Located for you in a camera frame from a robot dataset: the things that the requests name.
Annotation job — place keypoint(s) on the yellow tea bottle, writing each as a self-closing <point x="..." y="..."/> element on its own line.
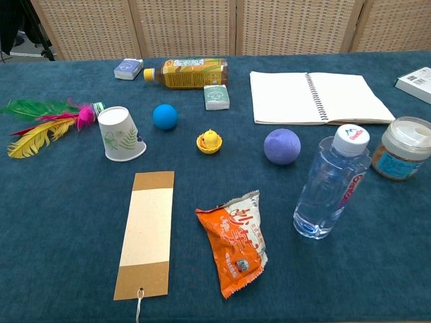
<point x="192" y="74"/>

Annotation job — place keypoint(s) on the black tripod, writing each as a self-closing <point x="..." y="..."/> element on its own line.
<point x="42" y="37"/>

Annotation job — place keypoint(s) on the colourful feather shuttlecock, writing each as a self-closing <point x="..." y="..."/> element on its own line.
<point x="60" y="125"/>

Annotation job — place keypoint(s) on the clear plastic water bottle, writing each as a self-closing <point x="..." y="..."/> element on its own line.
<point x="328" y="188"/>

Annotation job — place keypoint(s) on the wicker folding screen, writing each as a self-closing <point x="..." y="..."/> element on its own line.
<point x="188" y="27"/>

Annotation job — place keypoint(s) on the blue ball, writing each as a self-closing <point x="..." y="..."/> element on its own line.
<point x="165" y="116"/>

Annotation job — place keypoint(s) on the green tissue pack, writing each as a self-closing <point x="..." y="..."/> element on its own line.
<point x="217" y="97"/>

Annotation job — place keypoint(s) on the white cardboard box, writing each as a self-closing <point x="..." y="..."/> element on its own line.
<point x="417" y="84"/>

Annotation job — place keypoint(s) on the blue tissue pack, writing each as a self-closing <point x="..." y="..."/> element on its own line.
<point x="128" y="69"/>

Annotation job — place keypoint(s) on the orange snack bag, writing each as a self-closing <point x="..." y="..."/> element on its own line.
<point x="235" y="242"/>

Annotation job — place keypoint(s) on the purple foam ball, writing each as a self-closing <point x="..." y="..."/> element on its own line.
<point x="282" y="146"/>

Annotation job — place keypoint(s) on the clear jar white lid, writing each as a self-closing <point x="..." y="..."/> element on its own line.
<point x="402" y="151"/>

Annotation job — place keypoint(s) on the white paper cup leaf print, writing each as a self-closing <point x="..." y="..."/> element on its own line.
<point x="118" y="134"/>

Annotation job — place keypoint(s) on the open spiral notebook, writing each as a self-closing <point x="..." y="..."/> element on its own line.
<point x="283" y="97"/>

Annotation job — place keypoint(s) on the yellow chick toy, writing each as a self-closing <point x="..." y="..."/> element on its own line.
<point x="210" y="141"/>

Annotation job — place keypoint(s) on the teal tablecloth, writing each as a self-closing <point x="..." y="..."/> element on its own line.
<point x="67" y="235"/>

